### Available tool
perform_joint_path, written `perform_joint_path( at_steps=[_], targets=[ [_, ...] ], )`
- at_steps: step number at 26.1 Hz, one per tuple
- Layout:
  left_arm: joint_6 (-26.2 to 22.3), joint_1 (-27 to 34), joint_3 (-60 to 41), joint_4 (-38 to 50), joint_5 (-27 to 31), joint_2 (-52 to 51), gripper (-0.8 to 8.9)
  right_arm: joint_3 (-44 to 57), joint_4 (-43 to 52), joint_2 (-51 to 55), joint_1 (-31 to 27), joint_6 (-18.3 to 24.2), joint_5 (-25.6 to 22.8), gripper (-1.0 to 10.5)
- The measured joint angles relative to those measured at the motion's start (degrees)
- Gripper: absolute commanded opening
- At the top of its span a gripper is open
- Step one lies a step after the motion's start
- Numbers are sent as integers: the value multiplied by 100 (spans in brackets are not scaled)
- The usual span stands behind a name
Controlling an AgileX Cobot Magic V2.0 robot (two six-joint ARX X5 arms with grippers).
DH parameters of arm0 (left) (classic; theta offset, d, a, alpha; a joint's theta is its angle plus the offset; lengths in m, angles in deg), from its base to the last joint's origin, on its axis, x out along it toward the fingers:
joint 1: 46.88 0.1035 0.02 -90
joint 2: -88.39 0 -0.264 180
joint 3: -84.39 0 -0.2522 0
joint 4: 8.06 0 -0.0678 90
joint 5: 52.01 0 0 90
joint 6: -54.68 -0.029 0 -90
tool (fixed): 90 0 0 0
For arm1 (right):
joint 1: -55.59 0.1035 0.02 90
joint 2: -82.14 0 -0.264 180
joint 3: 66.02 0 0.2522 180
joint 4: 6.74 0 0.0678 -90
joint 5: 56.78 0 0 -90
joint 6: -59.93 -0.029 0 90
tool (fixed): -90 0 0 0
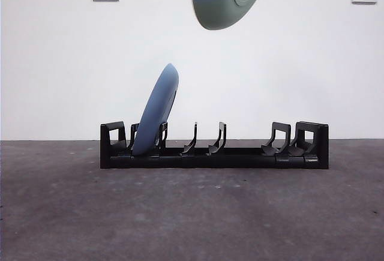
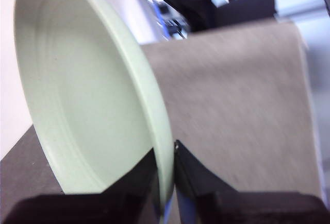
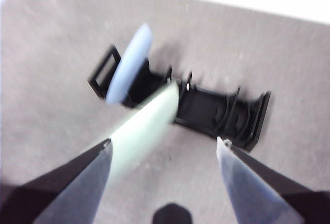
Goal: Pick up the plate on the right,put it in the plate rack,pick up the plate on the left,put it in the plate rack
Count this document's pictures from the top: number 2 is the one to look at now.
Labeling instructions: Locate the blue cable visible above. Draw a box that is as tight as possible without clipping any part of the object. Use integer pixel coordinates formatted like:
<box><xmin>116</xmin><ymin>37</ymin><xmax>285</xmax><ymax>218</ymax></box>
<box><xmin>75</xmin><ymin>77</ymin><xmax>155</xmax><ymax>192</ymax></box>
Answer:
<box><xmin>153</xmin><ymin>2</ymin><xmax>168</xmax><ymax>41</ymax></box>

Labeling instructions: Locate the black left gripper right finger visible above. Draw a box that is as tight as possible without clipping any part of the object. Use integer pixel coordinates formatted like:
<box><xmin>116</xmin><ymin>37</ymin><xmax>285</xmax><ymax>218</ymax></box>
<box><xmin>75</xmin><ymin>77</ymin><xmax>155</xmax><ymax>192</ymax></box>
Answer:
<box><xmin>174</xmin><ymin>139</ymin><xmax>330</xmax><ymax>224</ymax></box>

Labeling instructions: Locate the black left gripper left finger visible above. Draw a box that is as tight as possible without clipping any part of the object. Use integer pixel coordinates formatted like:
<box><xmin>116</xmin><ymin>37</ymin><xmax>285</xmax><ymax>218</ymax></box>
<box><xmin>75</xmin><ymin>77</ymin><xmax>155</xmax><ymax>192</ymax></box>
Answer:
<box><xmin>0</xmin><ymin>151</ymin><xmax>166</xmax><ymax>224</ymax></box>

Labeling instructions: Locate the pale green plate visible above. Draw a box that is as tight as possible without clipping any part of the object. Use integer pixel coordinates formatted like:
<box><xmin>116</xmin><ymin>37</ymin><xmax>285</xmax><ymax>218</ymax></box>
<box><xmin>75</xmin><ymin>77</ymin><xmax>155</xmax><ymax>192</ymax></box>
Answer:
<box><xmin>13</xmin><ymin>0</ymin><xmax>175</xmax><ymax>219</ymax></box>

